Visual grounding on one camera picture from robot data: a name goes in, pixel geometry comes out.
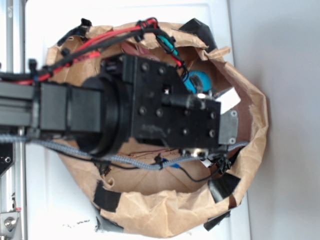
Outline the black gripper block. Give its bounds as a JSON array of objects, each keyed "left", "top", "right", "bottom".
[{"left": 100, "top": 54, "right": 238, "bottom": 155}]

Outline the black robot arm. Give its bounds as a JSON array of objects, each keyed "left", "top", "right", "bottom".
[{"left": 0, "top": 54, "right": 239, "bottom": 157}]

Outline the blue textured ball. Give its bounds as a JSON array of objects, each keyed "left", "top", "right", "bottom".
[{"left": 183, "top": 70, "right": 212, "bottom": 94}]

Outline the crumpled brown paper bag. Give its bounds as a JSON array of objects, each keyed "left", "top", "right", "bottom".
[{"left": 60, "top": 22, "right": 269, "bottom": 238}]

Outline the white plastic tray lid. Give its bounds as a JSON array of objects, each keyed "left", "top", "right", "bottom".
[{"left": 24, "top": 2, "right": 252, "bottom": 240}]

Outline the grey braided cable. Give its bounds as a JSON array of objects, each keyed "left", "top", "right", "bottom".
[{"left": 0, "top": 133, "right": 248, "bottom": 171}]

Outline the red and black wire bundle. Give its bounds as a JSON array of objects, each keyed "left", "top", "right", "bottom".
[{"left": 0, "top": 17, "right": 191, "bottom": 86}]

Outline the aluminium frame rail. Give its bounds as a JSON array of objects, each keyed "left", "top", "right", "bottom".
[{"left": 0, "top": 0, "right": 28, "bottom": 240}]

